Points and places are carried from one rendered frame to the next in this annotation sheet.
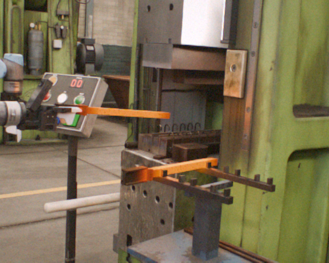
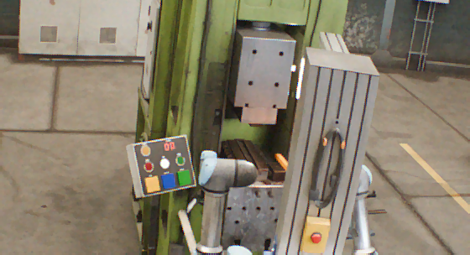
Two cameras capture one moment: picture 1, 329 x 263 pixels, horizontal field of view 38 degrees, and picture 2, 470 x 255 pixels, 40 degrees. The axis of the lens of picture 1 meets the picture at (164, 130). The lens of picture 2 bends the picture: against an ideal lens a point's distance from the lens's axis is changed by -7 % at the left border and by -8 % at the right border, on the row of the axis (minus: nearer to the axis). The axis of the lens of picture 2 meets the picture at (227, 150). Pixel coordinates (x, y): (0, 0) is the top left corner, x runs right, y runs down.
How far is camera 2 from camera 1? 3.73 m
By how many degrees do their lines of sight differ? 66
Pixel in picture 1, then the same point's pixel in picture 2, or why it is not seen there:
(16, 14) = not seen: outside the picture
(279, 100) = not seen: hidden behind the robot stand
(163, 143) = (264, 172)
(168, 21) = (274, 93)
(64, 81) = (157, 148)
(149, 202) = (262, 212)
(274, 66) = not seen: hidden behind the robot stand
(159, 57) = (262, 117)
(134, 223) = (244, 230)
